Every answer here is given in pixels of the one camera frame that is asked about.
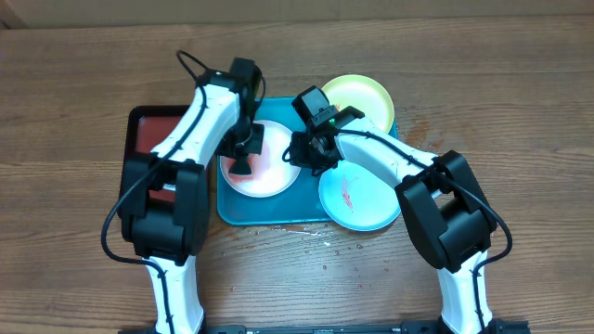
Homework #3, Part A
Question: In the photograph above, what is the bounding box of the green and pink sponge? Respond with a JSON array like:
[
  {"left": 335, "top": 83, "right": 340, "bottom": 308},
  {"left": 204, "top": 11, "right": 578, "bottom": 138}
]
[{"left": 228, "top": 156, "right": 252, "bottom": 175}]

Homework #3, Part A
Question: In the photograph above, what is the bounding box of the white plate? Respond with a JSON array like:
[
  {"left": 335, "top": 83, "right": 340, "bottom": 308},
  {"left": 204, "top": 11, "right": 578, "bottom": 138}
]
[{"left": 219, "top": 120, "right": 301, "bottom": 198}]

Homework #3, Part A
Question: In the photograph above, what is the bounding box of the light blue plate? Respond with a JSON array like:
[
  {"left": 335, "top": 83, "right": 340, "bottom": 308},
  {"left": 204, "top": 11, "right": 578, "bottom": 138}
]
[{"left": 318, "top": 161, "right": 401, "bottom": 232}]

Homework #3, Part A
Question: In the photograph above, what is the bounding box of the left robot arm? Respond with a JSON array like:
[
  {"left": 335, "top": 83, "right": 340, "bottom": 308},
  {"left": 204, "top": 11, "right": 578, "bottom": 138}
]
[{"left": 113, "top": 66, "right": 264, "bottom": 333}]

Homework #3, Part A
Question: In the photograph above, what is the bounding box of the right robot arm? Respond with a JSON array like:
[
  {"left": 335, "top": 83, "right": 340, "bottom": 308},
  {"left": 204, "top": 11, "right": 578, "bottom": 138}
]
[{"left": 282, "top": 118, "right": 504, "bottom": 333}]

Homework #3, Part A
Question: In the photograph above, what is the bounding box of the teal plastic tray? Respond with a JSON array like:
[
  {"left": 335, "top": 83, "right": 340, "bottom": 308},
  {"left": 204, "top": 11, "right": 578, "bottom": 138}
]
[{"left": 215, "top": 96, "right": 403, "bottom": 227}]

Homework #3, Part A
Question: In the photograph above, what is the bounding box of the black tray with red water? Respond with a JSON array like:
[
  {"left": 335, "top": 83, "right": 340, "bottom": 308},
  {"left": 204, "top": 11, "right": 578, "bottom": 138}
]
[{"left": 123, "top": 105, "right": 211, "bottom": 216}]

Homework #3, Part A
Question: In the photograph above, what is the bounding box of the yellow-green plate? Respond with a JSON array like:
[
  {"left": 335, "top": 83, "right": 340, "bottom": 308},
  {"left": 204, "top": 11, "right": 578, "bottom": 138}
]
[{"left": 321, "top": 74, "right": 394, "bottom": 134}]

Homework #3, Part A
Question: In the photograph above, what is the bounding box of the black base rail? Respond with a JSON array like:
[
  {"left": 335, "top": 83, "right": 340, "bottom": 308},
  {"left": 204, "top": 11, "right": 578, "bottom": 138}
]
[{"left": 118, "top": 319, "right": 531, "bottom": 334}]

